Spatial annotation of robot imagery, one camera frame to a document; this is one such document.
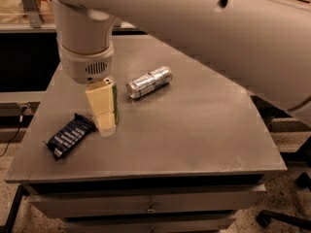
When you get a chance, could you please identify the green soda can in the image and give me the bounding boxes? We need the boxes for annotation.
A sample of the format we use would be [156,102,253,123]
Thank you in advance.
[105,77,119,124]

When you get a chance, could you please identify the left metal bracket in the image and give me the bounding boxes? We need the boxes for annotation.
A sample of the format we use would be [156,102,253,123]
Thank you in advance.
[21,0,44,28]

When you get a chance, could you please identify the drawer with lock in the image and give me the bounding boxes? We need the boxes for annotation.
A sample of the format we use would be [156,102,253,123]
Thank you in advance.
[29,184,265,218]
[64,215,235,233]

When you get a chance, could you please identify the lower drawer with lock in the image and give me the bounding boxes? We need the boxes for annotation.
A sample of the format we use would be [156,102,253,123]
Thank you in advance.
[64,215,235,233]

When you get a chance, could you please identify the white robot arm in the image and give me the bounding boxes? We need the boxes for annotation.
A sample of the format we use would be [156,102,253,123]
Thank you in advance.
[52,0,311,125]

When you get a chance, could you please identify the silver blue can lying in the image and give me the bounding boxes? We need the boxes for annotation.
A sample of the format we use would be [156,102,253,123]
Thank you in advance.
[126,66,173,99]

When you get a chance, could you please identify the upper drawer with lock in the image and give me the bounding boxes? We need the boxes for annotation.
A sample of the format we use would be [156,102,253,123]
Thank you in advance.
[29,184,265,218]

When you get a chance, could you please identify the blue rxbar blueberry wrapper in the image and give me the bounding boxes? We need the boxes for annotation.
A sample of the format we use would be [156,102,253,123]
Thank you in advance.
[46,114,95,160]

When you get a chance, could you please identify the black chair base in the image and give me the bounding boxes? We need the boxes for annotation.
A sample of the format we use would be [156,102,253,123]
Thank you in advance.
[254,171,311,233]

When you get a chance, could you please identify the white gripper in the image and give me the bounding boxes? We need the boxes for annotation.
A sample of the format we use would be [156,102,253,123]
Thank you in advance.
[57,38,117,137]

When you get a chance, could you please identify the aluminium window rail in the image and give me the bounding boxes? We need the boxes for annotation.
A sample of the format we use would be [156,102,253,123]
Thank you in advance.
[0,21,137,33]

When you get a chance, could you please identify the black cable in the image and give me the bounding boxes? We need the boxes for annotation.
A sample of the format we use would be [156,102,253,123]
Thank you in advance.
[0,104,31,158]

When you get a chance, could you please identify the grey drawer cabinet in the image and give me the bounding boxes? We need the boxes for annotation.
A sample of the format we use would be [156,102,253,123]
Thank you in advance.
[6,36,286,226]

